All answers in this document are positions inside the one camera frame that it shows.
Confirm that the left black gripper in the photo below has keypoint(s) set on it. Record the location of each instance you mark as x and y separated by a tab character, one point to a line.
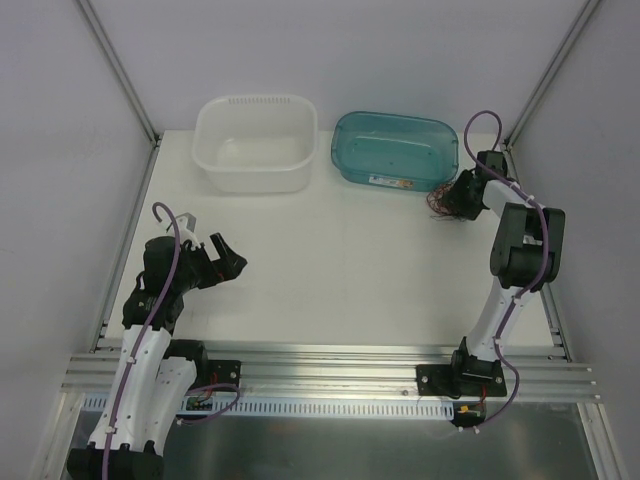
215	265

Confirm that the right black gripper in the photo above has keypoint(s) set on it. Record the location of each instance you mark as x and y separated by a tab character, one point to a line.
458	195

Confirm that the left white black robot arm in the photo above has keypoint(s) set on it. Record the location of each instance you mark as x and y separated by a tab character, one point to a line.
155	371

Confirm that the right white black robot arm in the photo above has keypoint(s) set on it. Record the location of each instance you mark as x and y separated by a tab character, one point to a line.
525	256

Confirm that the label sticker on bin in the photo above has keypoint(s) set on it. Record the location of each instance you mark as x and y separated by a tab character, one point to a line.
391	182

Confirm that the teal transparent plastic bin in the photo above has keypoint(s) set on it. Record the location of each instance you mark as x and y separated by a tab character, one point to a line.
424	151

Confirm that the white plastic tub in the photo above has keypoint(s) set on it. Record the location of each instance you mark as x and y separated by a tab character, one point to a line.
256	144

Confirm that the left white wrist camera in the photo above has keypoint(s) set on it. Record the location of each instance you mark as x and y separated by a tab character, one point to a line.
184	228

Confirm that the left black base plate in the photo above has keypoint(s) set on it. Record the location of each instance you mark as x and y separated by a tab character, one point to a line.
224	373

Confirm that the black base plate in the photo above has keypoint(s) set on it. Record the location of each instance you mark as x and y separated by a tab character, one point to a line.
224	373
441	380

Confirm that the white slotted cable duct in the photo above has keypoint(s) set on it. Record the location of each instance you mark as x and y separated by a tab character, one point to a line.
321	408

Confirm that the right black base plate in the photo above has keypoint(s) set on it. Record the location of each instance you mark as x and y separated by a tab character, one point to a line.
441	380

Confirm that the aluminium mounting rail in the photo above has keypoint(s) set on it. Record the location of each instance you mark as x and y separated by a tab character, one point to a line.
545	374

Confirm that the right aluminium frame post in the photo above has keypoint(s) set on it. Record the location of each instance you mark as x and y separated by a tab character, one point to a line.
561	54

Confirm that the aluminium frame post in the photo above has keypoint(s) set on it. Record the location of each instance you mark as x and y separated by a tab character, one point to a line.
98	31
561	54

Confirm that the left aluminium frame post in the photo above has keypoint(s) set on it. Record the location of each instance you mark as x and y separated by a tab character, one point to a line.
98	31

